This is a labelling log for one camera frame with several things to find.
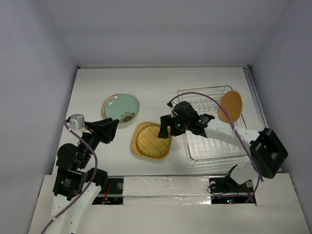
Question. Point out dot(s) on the white foam block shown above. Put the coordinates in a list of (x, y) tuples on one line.
[(166, 190)]

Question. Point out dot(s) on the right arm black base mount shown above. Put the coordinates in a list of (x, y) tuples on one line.
[(219, 186)]

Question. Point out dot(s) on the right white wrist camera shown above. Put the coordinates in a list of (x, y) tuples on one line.
[(171, 105)]

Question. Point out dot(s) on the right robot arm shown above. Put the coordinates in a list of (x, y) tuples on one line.
[(264, 150)]

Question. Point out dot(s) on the green flower plate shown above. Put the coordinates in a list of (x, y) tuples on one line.
[(121, 108)]

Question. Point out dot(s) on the yellow plate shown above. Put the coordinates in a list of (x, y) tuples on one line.
[(148, 141), (134, 146)]

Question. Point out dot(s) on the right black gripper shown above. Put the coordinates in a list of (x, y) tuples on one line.
[(173, 125)]

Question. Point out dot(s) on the wire dish rack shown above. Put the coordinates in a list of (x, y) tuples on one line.
[(206, 150)]

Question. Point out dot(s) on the beige bird pattern plate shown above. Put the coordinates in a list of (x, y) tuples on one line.
[(103, 108)]

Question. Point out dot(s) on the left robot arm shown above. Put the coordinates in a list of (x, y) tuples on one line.
[(78, 180)]

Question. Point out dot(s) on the orange plate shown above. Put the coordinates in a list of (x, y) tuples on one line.
[(232, 103)]

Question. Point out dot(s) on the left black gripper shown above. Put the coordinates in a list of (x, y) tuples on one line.
[(109, 130)]

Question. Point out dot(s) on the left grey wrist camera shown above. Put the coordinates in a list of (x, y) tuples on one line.
[(77, 122)]

